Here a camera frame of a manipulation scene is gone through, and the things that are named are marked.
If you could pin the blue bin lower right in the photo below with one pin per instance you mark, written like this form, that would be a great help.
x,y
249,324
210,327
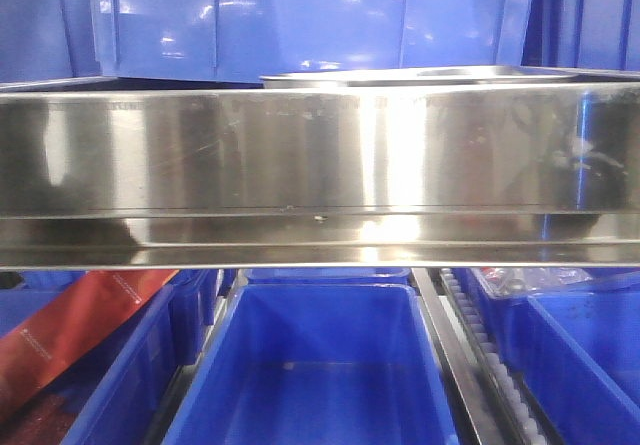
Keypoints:
x,y
579,355

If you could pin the blue bin behind centre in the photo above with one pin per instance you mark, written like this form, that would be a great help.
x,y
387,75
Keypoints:
x,y
329,275

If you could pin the stainless steel shelf rail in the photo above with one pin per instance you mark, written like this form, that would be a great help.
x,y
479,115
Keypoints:
x,y
115,175

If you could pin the blue bin lower left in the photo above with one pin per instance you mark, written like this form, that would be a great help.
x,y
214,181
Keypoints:
x,y
111,394

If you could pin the blue bin rear right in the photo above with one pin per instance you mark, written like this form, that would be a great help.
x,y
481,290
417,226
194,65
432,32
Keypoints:
x,y
496,291

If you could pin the red foil bag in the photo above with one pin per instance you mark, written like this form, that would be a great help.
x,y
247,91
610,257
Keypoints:
x,y
47,343

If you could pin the blue bin lower centre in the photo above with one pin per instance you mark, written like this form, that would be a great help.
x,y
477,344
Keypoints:
x,y
318,364

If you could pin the blue crate top right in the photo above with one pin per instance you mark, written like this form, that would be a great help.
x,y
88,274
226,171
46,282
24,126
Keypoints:
x,y
595,34

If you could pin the large blue crate centre top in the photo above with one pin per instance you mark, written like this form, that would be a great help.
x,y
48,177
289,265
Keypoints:
x,y
243,40

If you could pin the metal roller track rail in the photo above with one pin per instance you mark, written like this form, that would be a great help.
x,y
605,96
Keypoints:
x,y
487,403

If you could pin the silver metal tray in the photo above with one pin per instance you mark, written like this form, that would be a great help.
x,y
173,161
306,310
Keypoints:
x,y
418,76

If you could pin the blue crate top left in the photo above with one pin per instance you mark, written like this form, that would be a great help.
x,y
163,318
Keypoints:
x,y
46,39

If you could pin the blue bin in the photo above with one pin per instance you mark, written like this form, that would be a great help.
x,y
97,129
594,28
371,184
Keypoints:
x,y
579,355
318,364
111,394
496,291
329,275

